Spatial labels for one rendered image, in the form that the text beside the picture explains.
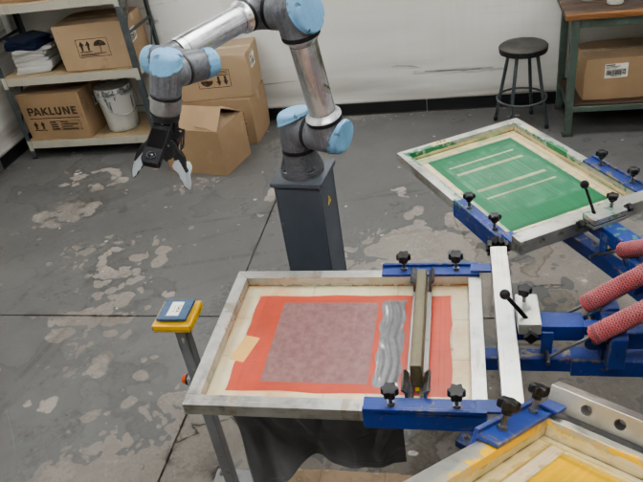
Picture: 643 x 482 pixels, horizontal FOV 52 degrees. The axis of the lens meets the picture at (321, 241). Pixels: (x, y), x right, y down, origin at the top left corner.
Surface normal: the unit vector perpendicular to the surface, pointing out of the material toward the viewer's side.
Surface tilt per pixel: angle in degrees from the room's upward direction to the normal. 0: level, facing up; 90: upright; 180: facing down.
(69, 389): 0
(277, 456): 94
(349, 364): 0
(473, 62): 90
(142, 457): 0
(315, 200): 90
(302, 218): 90
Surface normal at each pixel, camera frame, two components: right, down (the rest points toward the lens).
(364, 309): -0.13, -0.82
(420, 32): -0.16, 0.57
